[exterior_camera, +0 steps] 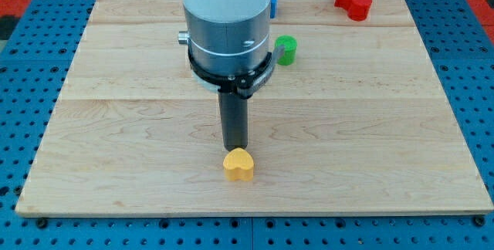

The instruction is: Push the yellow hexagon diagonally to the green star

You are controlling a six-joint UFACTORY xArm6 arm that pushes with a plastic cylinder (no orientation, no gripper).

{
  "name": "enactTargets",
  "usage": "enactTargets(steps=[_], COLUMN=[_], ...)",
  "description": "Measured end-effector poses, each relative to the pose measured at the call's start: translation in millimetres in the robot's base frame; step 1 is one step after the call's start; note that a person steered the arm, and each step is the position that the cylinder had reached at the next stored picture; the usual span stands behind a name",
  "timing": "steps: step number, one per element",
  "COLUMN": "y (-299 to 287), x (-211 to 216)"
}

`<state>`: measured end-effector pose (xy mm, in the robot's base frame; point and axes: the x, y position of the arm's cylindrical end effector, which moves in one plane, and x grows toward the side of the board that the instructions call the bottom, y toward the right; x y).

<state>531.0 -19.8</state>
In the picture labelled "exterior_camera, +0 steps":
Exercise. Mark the black clamp ring mount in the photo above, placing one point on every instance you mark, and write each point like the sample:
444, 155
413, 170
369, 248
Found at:
243, 86

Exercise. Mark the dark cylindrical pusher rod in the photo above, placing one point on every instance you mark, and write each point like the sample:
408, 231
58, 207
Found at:
234, 120

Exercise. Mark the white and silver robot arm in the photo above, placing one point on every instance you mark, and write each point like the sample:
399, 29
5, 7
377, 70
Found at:
229, 54

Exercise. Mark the green cylinder block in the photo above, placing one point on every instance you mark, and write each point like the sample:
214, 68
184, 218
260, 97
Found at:
289, 44

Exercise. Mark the yellow heart block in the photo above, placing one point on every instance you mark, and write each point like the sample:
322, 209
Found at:
238, 165

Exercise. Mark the blue block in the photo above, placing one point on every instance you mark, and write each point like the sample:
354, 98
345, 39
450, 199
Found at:
273, 8

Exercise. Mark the red cylinder block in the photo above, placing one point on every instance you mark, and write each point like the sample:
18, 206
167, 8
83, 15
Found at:
358, 9

